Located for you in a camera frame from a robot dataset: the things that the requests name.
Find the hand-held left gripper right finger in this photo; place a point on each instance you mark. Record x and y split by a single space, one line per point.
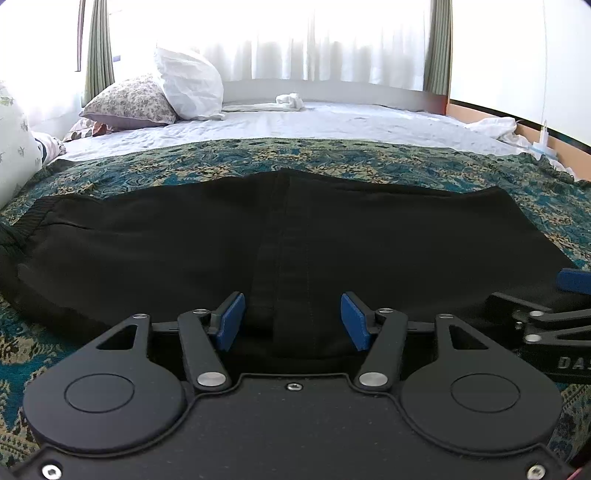
355 323

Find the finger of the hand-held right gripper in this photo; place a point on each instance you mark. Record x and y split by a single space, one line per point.
575 280
508 304

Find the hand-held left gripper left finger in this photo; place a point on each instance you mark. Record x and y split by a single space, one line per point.
231 321

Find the black pants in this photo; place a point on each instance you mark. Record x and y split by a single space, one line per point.
184 258

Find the teal paisley blanket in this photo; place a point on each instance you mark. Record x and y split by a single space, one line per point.
323 157

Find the crumpled white cloth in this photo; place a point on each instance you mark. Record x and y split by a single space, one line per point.
494 127

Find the white bed sheet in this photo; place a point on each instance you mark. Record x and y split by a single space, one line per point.
323 122

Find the rolled white cloth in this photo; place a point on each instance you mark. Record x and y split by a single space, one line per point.
288 100

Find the grey headboard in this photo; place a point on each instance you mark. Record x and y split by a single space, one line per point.
369 92

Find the purple floral pillow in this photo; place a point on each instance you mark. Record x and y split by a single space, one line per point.
129 104

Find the white pillow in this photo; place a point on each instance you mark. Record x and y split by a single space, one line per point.
189 83

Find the red leaf-print pillow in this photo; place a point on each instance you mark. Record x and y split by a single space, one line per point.
81 129

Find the green curtain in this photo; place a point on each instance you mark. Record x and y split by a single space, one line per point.
437 46
98 55

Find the white green-flowered cushion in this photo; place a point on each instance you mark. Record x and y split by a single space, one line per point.
14 152

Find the white sheer curtain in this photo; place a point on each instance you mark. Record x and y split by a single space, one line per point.
300 46

